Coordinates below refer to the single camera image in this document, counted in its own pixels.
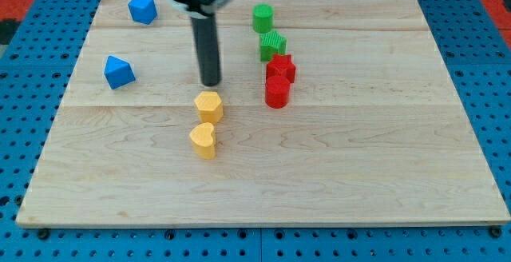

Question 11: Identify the yellow hexagon block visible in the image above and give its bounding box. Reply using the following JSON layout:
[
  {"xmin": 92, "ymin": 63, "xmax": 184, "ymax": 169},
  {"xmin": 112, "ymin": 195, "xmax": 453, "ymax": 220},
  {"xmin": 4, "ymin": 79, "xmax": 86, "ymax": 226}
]
[{"xmin": 194, "ymin": 91, "xmax": 224, "ymax": 125}]

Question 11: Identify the blue triangle block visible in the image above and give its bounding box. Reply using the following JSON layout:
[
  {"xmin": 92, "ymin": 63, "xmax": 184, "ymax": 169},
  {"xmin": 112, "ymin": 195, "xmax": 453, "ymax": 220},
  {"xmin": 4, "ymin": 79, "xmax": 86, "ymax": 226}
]
[{"xmin": 104, "ymin": 56, "xmax": 136, "ymax": 89}]

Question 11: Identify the red cylinder block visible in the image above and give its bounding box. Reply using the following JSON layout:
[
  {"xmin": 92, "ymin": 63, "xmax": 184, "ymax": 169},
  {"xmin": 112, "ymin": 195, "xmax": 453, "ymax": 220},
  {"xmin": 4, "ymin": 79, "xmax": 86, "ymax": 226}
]
[{"xmin": 265, "ymin": 75, "xmax": 291, "ymax": 109}]

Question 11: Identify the yellow heart block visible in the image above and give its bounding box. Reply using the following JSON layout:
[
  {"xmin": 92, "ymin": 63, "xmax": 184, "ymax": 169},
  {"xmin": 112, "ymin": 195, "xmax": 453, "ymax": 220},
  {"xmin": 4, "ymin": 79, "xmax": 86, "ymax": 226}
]
[{"xmin": 189, "ymin": 122, "xmax": 216, "ymax": 160}]

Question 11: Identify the red star block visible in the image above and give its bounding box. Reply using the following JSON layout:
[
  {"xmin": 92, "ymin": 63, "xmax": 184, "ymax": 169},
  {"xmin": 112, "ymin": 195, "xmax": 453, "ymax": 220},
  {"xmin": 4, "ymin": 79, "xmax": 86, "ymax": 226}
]
[{"xmin": 266, "ymin": 54, "xmax": 296, "ymax": 83}]

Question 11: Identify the light wooden board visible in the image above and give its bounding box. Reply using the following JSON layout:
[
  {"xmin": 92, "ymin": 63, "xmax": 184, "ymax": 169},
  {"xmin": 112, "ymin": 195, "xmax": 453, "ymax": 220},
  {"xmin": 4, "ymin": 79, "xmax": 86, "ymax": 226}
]
[{"xmin": 17, "ymin": 0, "xmax": 510, "ymax": 228}]

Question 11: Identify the green star block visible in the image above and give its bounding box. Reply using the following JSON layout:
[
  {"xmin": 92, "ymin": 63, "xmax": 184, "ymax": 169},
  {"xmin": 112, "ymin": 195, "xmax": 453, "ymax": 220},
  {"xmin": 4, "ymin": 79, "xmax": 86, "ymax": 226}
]
[{"xmin": 259, "ymin": 30, "xmax": 287, "ymax": 62}]

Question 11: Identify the green cylinder block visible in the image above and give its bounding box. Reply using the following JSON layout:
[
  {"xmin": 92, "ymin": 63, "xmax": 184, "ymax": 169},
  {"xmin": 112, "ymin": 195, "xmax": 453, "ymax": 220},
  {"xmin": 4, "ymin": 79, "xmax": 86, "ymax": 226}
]
[{"xmin": 252, "ymin": 4, "xmax": 274, "ymax": 34}]

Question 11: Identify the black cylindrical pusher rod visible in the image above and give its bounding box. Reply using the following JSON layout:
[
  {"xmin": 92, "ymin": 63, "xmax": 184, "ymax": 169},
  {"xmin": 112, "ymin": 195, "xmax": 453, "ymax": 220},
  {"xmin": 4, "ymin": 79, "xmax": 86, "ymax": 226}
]
[{"xmin": 191, "ymin": 14, "xmax": 222, "ymax": 87}]

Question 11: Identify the blue cube block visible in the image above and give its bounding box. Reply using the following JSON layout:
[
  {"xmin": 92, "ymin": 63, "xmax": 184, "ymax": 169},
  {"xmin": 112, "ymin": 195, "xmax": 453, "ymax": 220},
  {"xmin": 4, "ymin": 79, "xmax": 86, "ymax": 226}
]
[{"xmin": 128, "ymin": 0, "xmax": 157, "ymax": 25}]

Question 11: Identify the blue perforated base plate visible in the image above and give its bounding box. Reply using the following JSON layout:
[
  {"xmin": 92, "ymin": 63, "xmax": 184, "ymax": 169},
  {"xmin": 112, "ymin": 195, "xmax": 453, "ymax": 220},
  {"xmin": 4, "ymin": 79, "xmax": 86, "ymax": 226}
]
[{"xmin": 1, "ymin": 0, "xmax": 510, "ymax": 261}]

